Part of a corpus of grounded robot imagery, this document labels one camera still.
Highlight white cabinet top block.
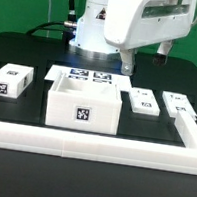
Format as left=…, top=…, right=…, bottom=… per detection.
left=0, top=63, right=34, bottom=99

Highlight white L-shaped fence frame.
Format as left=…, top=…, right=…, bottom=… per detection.
left=0, top=111, right=197, bottom=175

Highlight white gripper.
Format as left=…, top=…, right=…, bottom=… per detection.
left=104, top=0, right=197, bottom=75

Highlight white cabinet body box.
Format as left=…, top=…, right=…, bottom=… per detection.
left=45, top=72, right=122, bottom=135

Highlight white cabinet door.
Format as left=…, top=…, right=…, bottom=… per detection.
left=128, top=87, right=160, bottom=116
left=162, top=91, right=197, bottom=120

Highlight white marker sheet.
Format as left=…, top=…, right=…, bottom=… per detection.
left=45, top=64, right=131, bottom=92

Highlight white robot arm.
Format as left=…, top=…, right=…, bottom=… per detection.
left=69, top=0, right=197, bottom=75

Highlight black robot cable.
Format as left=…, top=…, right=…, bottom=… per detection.
left=25, top=0, right=81, bottom=43

